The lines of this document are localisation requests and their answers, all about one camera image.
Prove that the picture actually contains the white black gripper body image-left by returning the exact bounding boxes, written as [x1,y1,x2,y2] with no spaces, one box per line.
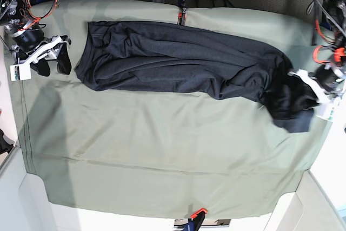
[10,28,71,64]

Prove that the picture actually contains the white black gripper body image-right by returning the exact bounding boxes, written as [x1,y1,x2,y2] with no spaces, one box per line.
[288,64,345,104]

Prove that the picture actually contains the dark navy T-shirt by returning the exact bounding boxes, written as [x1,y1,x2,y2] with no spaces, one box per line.
[75,21,317,133]

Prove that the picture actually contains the light green table cloth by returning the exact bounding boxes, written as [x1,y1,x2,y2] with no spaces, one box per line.
[4,0,340,220]

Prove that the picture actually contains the orange blue clamp front centre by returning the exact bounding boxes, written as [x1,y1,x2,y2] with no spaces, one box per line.
[183,208,208,231]

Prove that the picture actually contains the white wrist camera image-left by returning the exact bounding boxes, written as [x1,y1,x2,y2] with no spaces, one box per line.
[10,64,31,81]

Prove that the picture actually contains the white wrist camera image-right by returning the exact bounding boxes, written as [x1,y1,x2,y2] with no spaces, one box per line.
[316,97,341,122]

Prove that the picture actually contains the blue handled clamp top centre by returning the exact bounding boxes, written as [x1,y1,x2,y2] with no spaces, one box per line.
[178,0,187,26]

